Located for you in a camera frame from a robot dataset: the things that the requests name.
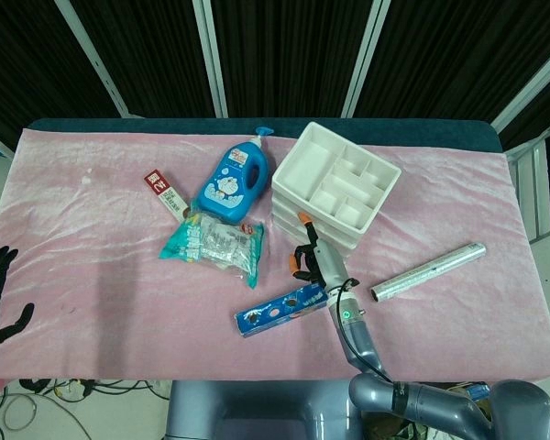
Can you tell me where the white side frame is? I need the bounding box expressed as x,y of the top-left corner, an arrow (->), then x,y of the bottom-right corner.
506,132 -> 550,240

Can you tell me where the blue cartoon pump bottle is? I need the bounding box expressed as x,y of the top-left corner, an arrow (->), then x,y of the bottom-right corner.
195,126 -> 276,226

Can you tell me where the white divided storage tray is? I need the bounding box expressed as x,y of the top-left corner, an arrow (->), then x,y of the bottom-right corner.
269,121 -> 402,252

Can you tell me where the red white snack box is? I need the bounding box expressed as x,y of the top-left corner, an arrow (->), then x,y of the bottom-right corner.
142,170 -> 189,219

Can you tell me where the white frame post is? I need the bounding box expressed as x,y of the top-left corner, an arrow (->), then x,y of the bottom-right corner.
192,0 -> 229,118
490,39 -> 550,135
342,0 -> 391,118
53,0 -> 132,119

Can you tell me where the blue cookie box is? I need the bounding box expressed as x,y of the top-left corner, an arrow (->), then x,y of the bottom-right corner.
234,282 -> 330,339

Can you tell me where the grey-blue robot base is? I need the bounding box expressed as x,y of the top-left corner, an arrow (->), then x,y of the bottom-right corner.
164,379 -> 364,440

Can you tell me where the silver foil roll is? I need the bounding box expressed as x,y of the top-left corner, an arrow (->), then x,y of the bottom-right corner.
369,242 -> 488,303

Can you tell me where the right black grey robot hand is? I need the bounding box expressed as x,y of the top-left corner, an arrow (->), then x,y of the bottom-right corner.
290,211 -> 351,295

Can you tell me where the black pleated curtain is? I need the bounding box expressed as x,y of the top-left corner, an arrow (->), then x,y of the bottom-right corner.
210,0 -> 373,118
71,0 -> 216,119
355,0 -> 550,127
0,0 -> 121,150

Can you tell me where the teal clear snack bag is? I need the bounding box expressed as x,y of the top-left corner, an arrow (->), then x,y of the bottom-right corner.
159,201 -> 266,290

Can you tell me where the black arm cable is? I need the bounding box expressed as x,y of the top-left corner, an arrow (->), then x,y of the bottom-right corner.
333,277 -> 394,382

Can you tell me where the pink velvet cloth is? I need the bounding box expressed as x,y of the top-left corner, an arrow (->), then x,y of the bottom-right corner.
0,127 -> 550,391

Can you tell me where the black floor cable bundle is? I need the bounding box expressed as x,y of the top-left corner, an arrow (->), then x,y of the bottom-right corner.
16,378 -> 171,401

